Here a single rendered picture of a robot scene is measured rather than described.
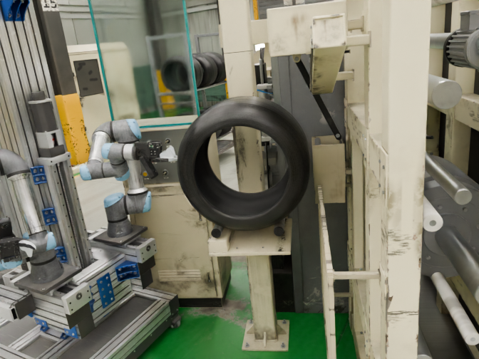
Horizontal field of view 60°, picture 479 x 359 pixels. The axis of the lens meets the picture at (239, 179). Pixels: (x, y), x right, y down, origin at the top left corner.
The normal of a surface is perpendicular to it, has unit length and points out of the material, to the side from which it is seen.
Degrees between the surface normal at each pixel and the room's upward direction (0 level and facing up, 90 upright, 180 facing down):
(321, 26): 72
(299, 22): 90
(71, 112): 90
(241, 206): 37
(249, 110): 44
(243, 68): 90
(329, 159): 90
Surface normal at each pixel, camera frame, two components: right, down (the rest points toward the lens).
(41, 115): 0.28, 0.27
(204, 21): -0.48, 0.32
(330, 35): -0.17, 0.01
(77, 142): 0.88, 0.06
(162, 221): -0.14, 0.32
